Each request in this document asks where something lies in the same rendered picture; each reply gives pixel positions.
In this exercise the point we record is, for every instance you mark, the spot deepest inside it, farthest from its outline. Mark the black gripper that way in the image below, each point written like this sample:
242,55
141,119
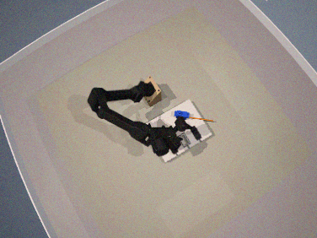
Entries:
180,125

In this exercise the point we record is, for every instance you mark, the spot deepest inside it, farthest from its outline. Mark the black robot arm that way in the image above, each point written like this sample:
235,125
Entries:
137,130

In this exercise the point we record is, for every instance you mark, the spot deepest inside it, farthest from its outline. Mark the blue micro servo with orange cable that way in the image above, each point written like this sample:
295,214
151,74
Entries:
186,114

